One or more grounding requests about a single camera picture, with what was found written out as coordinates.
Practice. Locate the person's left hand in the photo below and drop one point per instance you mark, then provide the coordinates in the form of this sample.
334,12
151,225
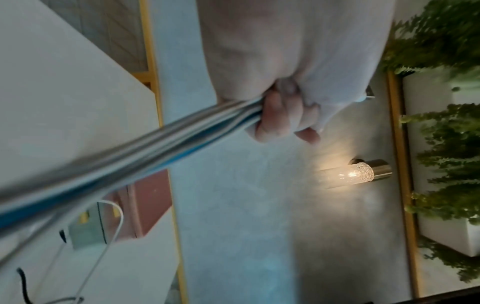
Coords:
296,50

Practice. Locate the pink and green drawer box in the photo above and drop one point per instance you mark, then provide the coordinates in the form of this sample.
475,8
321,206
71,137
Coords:
153,199

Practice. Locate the yellow mesh fence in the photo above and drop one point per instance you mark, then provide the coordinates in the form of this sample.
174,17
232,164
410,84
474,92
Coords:
150,44

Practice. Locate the green plants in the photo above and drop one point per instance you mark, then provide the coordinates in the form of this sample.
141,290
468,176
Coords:
450,148

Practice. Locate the white table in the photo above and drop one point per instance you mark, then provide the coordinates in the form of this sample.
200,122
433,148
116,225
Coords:
67,89

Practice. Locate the white planter box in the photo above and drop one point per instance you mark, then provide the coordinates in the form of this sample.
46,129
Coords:
442,234

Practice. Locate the glass wall lamp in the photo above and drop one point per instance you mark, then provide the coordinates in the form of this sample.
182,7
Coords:
356,173

